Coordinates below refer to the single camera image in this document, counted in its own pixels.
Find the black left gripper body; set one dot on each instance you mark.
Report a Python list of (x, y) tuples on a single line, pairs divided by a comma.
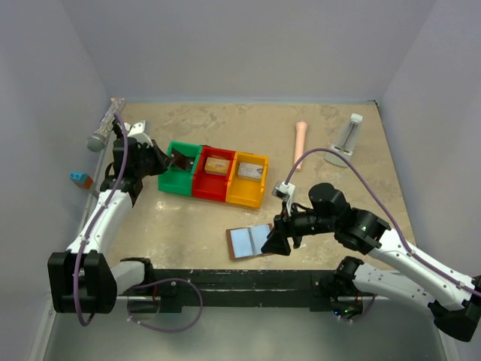
[(152, 159)]

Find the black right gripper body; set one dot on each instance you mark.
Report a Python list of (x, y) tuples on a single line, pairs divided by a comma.
[(283, 227)]

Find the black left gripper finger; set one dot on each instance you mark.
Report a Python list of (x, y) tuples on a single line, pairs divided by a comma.
[(163, 165), (159, 156)]

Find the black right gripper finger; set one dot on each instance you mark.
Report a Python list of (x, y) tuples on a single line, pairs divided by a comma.
[(278, 230), (276, 243)]

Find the black credit card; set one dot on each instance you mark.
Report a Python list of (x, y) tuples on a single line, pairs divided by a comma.
[(179, 159)]

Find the brown leather card holder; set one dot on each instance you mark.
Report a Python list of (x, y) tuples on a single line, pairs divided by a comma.
[(247, 242)]

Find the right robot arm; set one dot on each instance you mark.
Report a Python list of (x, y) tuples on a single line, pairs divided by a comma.
[(450, 298)]

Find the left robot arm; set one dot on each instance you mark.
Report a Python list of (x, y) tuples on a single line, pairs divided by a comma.
[(81, 281)]

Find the black card stack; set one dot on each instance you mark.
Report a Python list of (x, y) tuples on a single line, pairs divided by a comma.
[(190, 164)]

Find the orange card stack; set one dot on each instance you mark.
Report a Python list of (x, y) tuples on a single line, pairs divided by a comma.
[(216, 166)]

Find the green plastic bin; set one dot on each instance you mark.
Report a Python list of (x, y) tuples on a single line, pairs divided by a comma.
[(175, 180)]

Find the silver glitter microphone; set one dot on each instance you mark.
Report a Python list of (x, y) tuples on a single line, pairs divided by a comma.
[(97, 141)]

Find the red plastic bin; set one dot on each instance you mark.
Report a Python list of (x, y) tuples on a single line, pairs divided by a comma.
[(207, 185)]

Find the yellow plastic bin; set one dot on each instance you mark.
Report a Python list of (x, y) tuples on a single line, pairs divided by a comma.
[(246, 192)]

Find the blue orange brick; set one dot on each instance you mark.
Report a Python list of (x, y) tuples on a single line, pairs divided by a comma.
[(81, 179)]

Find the pink flashlight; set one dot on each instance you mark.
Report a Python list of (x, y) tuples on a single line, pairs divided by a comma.
[(300, 135)]

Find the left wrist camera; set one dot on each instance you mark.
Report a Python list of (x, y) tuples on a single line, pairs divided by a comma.
[(140, 132)]

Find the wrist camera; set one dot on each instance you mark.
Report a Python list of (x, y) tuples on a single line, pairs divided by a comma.
[(140, 132), (286, 193)]

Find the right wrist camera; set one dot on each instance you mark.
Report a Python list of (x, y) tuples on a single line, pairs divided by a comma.
[(286, 193)]

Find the grey toy hammer handle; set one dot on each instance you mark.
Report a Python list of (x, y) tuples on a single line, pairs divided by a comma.
[(93, 191)]

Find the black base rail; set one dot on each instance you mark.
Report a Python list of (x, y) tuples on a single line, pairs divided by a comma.
[(231, 288)]

